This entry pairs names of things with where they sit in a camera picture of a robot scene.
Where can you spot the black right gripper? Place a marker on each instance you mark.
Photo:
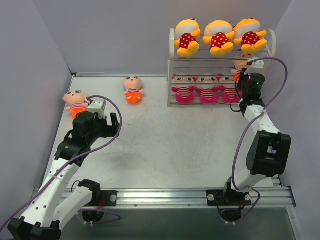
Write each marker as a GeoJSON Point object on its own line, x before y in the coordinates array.
{"type": "Point", "coordinates": [243, 81]}

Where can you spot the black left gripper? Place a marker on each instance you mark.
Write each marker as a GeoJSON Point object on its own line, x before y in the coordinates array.
{"type": "Point", "coordinates": [110, 127]}

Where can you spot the pink panda plush front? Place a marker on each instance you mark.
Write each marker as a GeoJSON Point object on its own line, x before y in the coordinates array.
{"type": "Point", "coordinates": [230, 94]}

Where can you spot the pink panda plush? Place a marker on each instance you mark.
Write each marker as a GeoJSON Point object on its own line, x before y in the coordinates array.
{"type": "Point", "coordinates": [184, 94]}
{"type": "Point", "coordinates": [208, 95]}
{"type": "Point", "coordinates": [230, 94]}

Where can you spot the peach doll plush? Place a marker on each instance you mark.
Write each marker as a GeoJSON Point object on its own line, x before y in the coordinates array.
{"type": "Point", "coordinates": [240, 65]}
{"type": "Point", "coordinates": [133, 89]}
{"type": "Point", "coordinates": [75, 102]}

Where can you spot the peach doll plush back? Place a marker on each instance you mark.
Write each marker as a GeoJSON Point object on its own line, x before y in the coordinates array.
{"type": "Point", "coordinates": [133, 89]}

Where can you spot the yellow plush red dotted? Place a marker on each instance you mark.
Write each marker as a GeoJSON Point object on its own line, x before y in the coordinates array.
{"type": "Point", "coordinates": [219, 35]}
{"type": "Point", "coordinates": [185, 37]}
{"type": "Point", "coordinates": [247, 33]}

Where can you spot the pink panda plush back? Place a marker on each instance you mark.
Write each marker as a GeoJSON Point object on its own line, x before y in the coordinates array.
{"type": "Point", "coordinates": [184, 94]}

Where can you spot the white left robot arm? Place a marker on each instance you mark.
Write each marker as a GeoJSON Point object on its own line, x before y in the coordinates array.
{"type": "Point", "coordinates": [44, 217]}

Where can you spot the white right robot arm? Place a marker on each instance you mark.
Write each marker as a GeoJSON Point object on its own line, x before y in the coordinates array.
{"type": "Point", "coordinates": [267, 155]}

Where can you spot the cream metal-rod shelf rack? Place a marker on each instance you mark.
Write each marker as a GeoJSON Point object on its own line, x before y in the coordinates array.
{"type": "Point", "coordinates": [201, 64]}

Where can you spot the aluminium front mounting rail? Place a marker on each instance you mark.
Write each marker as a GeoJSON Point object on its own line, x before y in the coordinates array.
{"type": "Point", "coordinates": [147, 198]}

